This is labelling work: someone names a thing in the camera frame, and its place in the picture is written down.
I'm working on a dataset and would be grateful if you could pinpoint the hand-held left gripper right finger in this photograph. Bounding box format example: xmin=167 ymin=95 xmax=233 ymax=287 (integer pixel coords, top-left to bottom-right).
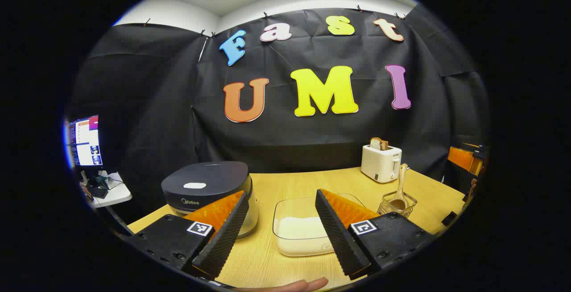
xmin=315 ymin=189 xmax=436 ymax=280

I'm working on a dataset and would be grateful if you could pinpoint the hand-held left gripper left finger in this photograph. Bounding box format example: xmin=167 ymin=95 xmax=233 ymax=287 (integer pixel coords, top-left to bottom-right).
xmin=126 ymin=189 xmax=250 ymax=280

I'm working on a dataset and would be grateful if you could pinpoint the metal wire chopstick holder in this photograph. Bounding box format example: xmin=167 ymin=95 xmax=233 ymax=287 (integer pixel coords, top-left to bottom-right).
xmin=378 ymin=191 xmax=418 ymax=219

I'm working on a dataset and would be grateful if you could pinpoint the wooden spoon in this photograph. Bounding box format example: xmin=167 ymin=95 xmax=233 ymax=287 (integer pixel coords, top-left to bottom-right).
xmin=389 ymin=163 xmax=409 ymax=213

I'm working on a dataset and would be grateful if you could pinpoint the black rice cooker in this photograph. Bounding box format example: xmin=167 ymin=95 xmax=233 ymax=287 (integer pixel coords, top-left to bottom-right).
xmin=161 ymin=161 xmax=259 ymax=239

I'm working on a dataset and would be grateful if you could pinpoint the clear plastic container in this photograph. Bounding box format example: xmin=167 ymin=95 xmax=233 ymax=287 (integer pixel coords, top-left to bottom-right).
xmin=272 ymin=193 xmax=371 ymax=257

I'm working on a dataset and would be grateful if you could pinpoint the white toaster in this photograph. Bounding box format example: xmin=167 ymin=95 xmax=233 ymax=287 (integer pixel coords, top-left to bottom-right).
xmin=360 ymin=144 xmax=403 ymax=184

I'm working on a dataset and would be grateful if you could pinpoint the white side table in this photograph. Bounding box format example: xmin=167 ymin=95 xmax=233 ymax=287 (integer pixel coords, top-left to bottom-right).
xmin=80 ymin=171 xmax=133 ymax=209

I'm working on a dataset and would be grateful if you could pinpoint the clear plastic bag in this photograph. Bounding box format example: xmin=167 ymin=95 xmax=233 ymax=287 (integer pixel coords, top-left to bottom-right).
xmin=96 ymin=170 xmax=124 ymax=190

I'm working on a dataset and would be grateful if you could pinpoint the computer monitor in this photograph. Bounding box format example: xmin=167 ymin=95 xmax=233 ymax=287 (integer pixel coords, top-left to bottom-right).
xmin=67 ymin=115 xmax=104 ymax=169

